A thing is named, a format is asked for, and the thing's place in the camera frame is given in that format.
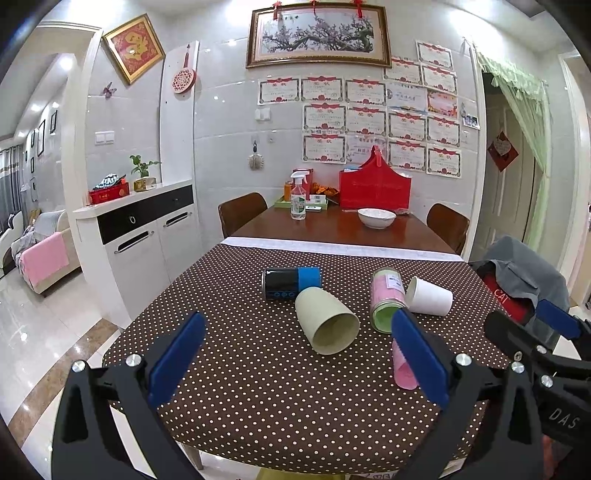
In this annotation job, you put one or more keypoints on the white double light switch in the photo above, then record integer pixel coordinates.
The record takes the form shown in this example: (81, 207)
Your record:
(104, 138)

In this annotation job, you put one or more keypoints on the red gift bag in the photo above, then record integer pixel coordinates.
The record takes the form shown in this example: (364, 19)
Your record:
(374, 185)

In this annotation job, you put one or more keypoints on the hanging brush on wall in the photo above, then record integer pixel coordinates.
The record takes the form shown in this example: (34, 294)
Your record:
(256, 161)

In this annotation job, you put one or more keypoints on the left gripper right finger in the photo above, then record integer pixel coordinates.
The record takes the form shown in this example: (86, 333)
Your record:
(508, 444)

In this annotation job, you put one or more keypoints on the gold framed red diamond picture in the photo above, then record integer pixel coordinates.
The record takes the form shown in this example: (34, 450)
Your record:
(134, 47)

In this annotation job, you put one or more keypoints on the pink jar green lid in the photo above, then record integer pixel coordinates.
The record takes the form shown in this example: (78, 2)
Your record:
(387, 296)

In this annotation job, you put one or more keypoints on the framed plum blossom painting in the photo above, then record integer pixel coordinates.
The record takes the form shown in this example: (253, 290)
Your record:
(319, 32)

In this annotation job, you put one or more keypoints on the small potted green plant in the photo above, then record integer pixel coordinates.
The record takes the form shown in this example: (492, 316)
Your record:
(145, 181)

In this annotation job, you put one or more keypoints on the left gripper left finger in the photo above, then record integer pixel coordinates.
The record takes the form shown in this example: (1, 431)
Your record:
(86, 443)

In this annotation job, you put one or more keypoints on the pale green cup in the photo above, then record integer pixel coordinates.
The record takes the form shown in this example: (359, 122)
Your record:
(328, 323)

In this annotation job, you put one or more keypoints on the white paper cup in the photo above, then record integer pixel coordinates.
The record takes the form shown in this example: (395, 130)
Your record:
(423, 297)

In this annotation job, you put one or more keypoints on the white sideboard cabinet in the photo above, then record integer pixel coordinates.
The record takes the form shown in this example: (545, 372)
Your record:
(132, 248)

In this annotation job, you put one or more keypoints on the green tray with items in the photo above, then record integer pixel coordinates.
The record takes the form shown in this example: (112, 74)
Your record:
(313, 203)

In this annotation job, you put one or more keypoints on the white ceramic bowl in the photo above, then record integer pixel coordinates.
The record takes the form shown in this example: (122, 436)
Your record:
(377, 219)

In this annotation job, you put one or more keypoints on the sofa with pink blanket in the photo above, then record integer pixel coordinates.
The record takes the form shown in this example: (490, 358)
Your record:
(42, 252)

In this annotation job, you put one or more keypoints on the red diamond door decoration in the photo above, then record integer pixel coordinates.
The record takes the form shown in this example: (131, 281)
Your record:
(502, 151)

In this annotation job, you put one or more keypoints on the brown wooden chair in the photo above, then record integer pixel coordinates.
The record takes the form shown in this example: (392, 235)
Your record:
(451, 226)
(235, 213)

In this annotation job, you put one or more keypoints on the clear spray bottle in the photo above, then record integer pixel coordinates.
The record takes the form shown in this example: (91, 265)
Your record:
(298, 195)

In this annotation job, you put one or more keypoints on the black can blue band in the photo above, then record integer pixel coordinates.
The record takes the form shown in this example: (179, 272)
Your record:
(287, 283)

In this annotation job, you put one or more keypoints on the left brown wooden chair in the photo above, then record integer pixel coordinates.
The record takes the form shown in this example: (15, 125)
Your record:
(235, 213)

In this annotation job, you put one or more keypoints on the right brown wooden chair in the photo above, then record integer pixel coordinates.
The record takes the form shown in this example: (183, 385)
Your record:
(451, 226)

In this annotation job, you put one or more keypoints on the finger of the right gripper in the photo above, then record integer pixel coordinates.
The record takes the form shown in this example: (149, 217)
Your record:
(572, 328)
(511, 338)

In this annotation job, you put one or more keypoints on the grey jacket on chair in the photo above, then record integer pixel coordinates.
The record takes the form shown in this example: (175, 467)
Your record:
(522, 273)

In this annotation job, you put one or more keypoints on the brown polka dot tablecloth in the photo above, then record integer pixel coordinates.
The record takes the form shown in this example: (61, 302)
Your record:
(257, 393)

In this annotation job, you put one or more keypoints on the red cat cushion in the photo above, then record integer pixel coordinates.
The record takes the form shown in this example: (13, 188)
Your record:
(518, 309)

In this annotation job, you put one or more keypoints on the red box on cabinet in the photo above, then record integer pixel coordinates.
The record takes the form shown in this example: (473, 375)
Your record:
(111, 193)

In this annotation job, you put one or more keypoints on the green lace door curtain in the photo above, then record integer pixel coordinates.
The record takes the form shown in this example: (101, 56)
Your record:
(527, 97)

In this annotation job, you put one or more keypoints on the red round hanging ornament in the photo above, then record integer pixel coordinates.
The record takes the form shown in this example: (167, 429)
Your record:
(184, 79)

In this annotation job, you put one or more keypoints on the pink translucent plastic cup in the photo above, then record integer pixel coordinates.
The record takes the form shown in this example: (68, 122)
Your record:
(403, 374)

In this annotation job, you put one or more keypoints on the yellow seat cushion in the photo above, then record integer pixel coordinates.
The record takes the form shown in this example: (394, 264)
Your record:
(268, 474)

